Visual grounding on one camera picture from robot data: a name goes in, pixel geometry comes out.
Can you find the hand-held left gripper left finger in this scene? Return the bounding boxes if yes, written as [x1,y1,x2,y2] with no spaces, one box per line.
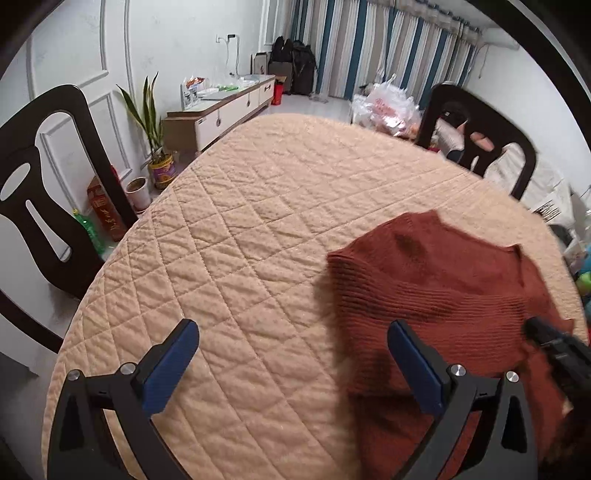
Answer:
[46,318,200,480]

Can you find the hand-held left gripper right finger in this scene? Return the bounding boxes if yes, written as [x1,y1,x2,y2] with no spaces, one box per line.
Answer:
[387,320,539,480]

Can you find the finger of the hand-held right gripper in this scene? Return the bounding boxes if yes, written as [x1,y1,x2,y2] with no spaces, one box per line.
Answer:
[525,316,591,407]

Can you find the rust red knit sweater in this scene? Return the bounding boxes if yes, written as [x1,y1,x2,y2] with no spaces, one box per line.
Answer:
[327,210,575,480]

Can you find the beige quilted table cover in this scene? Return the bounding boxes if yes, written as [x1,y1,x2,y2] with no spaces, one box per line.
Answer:
[41,113,589,480]

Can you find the green plastic bottle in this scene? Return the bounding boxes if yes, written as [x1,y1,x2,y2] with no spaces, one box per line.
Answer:
[71,209,108,259]

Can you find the red gift box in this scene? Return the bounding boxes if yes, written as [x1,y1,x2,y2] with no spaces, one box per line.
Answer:
[87,175,125,243]

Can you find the white flower pot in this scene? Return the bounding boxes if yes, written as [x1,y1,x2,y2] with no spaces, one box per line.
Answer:
[126,176,152,213]

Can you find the white printed cloth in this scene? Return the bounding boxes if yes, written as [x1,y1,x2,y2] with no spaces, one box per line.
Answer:
[485,143,573,222]

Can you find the snake plant in printed pot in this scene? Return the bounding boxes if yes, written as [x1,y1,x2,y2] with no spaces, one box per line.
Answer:
[115,71,178,190]

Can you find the sofa with floral cover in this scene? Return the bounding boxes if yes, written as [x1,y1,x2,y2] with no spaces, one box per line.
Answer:
[429,117,573,222]

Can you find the white red plastic bag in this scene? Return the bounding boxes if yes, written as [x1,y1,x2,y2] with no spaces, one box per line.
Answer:
[351,74,423,137]

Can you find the white TV cabinet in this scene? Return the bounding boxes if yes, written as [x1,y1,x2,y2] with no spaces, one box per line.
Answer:
[164,74,278,153]

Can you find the black wooden chair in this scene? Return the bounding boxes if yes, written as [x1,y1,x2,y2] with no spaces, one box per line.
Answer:
[416,82,539,201]
[0,84,139,354]

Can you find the snack packets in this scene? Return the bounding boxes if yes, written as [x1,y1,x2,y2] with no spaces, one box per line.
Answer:
[181,75,208,109]

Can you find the cardboard box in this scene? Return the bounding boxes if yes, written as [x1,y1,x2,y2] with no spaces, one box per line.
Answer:
[269,61,296,93]

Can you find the large black backpack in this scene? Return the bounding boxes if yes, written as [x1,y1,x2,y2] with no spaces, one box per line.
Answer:
[291,41,317,97]

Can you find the blue striped curtains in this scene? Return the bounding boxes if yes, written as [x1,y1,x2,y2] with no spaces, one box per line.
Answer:
[286,0,483,100]

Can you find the small black bag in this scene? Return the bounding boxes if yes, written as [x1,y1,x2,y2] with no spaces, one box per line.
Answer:
[270,36,294,63]

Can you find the white charger cable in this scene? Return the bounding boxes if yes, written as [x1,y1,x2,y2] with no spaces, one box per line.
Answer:
[216,33,241,77]

